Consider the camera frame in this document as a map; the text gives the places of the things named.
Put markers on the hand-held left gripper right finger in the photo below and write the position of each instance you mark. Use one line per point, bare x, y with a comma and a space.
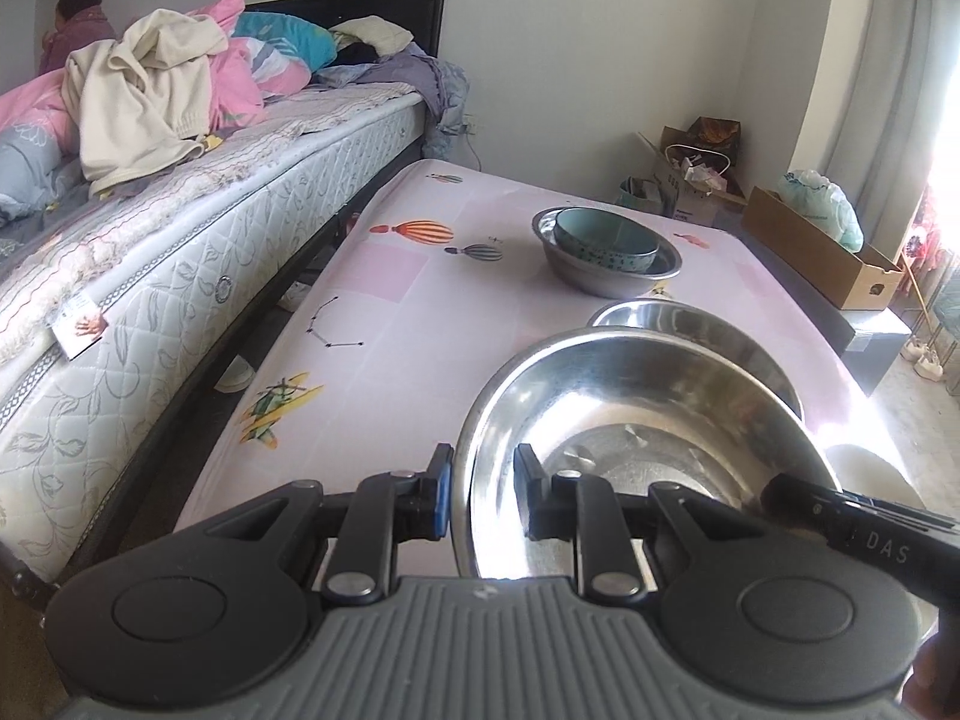
536, 495

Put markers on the long brown cardboard box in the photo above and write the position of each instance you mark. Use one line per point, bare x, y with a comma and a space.
825, 262

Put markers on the teal quilt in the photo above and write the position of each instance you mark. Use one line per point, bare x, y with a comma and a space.
292, 37

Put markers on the grey floral quilt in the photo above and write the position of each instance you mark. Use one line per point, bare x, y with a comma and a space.
30, 161

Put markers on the white round object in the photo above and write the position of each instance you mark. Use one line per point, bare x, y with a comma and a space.
874, 472

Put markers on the green-white plastic bag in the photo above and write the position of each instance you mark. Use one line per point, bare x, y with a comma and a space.
821, 206

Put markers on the black bed frame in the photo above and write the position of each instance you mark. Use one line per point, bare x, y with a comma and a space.
405, 11

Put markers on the purple-grey cloth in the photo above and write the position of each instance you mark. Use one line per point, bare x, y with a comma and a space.
420, 79

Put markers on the teal ceramic bowl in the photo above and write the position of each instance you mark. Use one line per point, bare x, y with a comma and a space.
600, 229

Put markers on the white slipper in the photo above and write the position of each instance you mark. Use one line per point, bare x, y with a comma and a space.
296, 296
238, 376

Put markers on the cream garment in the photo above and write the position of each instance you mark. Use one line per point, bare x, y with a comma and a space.
135, 105

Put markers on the person's right hand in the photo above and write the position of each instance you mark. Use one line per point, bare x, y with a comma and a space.
937, 679

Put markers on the cream pillow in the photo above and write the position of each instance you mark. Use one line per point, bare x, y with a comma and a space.
375, 34

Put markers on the wooden stick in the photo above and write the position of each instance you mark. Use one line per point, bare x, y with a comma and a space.
916, 300

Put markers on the dark gift bag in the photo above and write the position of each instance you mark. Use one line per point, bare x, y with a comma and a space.
716, 136

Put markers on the white shoe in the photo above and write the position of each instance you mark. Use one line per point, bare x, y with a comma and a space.
931, 367
915, 349

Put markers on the green paper bag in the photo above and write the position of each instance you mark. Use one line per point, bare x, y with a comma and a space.
643, 195

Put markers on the light grey curtain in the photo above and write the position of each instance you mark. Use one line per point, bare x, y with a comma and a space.
892, 52

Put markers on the cardboard box of clutter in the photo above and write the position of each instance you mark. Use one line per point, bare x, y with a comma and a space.
694, 187

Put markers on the wall socket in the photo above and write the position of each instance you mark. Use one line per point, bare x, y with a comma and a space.
470, 126

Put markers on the pile of clothes and bedding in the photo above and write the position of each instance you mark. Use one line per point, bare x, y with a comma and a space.
244, 82

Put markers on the large steel bowl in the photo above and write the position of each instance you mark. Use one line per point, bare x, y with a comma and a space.
600, 405

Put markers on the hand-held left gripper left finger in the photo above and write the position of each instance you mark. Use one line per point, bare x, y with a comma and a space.
444, 495

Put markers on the pink floral cloth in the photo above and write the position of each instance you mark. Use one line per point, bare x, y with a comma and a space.
926, 232

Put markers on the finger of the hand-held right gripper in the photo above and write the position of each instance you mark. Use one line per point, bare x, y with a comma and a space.
795, 499

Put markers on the black cloth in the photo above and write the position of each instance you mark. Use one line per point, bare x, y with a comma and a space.
358, 52

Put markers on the mattress label tag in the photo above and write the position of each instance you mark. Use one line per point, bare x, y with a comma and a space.
79, 326

